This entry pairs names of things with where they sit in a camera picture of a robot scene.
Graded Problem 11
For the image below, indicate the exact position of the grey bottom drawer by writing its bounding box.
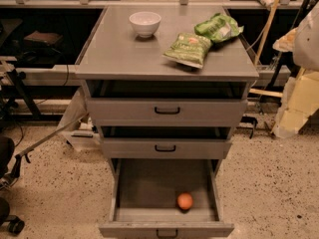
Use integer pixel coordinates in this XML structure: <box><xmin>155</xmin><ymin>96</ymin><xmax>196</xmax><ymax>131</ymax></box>
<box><xmin>100</xmin><ymin>159</ymin><xmax>234</xmax><ymax>239</ymax></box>

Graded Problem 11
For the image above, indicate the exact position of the green chip bag front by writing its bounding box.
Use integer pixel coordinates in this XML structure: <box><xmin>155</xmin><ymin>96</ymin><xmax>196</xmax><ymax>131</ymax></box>
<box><xmin>163</xmin><ymin>33</ymin><xmax>212</xmax><ymax>69</ymax></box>

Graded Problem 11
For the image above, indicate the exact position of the grey top drawer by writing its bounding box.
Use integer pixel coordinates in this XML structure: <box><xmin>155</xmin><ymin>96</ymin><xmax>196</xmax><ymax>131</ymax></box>
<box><xmin>87</xmin><ymin>80</ymin><xmax>247</xmax><ymax>126</ymax></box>

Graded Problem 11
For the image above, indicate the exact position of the black office chair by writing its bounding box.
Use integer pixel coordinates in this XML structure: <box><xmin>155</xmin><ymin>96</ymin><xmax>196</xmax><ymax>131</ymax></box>
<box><xmin>0</xmin><ymin>136</ymin><xmax>25</xmax><ymax>235</ymax></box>

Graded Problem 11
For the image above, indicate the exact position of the grey metal pole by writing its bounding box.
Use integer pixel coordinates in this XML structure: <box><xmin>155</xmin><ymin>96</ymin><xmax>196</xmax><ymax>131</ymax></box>
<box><xmin>15</xmin><ymin>113</ymin><xmax>88</xmax><ymax>159</ymax></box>

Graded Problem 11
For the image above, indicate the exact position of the grey drawer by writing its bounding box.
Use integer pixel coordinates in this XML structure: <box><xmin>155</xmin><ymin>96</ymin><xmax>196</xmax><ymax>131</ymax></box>
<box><xmin>87</xmin><ymin>80</ymin><xmax>247</xmax><ymax>126</ymax></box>
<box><xmin>101</xmin><ymin>125</ymin><xmax>231</xmax><ymax>159</ymax></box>
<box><xmin>100</xmin><ymin>159</ymin><xmax>234</xmax><ymax>239</ymax></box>

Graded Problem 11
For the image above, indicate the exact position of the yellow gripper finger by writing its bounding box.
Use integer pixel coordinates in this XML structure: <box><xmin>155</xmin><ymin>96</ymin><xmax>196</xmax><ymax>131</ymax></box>
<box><xmin>272</xmin><ymin>28</ymin><xmax>296</xmax><ymax>53</ymax></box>

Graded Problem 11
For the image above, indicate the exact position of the green chip bag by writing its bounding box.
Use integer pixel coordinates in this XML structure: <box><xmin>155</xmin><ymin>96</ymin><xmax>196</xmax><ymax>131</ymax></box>
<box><xmin>194</xmin><ymin>13</ymin><xmax>244</xmax><ymax>43</ymax></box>
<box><xmin>163</xmin><ymin>33</ymin><xmax>212</xmax><ymax>69</ymax></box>

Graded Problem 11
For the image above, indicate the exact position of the grey middle drawer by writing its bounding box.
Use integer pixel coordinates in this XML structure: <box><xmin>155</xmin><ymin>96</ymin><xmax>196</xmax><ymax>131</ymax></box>
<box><xmin>101</xmin><ymin>125</ymin><xmax>231</xmax><ymax>159</ymax></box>

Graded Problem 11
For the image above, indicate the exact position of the grey drawer cabinet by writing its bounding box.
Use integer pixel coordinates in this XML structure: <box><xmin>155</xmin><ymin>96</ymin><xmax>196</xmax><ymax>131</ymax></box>
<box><xmin>74</xmin><ymin>4</ymin><xmax>260</xmax><ymax>239</ymax></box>

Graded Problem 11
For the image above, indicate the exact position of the dark box on shelf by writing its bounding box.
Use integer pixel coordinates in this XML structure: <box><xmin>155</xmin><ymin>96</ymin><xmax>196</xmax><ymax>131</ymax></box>
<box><xmin>23</xmin><ymin>31</ymin><xmax>63</xmax><ymax>47</ymax></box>

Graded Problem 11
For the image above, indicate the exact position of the green chip bag rear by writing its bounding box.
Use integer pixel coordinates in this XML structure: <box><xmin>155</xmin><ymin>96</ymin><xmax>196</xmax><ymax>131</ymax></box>
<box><xmin>194</xmin><ymin>13</ymin><xmax>244</xmax><ymax>43</ymax></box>

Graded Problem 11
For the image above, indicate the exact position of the wooden easel frame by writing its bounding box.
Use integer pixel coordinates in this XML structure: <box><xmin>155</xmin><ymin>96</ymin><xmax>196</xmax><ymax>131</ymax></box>
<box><xmin>249</xmin><ymin>0</ymin><xmax>282</xmax><ymax>98</ymax></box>

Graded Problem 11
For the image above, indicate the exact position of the orange fruit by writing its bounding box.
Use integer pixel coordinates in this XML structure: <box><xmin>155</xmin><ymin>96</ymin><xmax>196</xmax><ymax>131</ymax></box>
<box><xmin>177</xmin><ymin>192</ymin><xmax>193</xmax><ymax>210</ymax></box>

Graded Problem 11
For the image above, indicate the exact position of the white ceramic bowl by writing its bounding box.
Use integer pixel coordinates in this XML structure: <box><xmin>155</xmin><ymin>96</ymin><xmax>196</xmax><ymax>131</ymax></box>
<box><xmin>129</xmin><ymin>11</ymin><xmax>161</xmax><ymax>38</ymax></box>

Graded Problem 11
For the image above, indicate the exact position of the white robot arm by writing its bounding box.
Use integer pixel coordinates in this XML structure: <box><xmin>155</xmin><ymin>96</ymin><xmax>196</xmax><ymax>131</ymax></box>
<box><xmin>272</xmin><ymin>4</ymin><xmax>319</xmax><ymax>72</ymax></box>

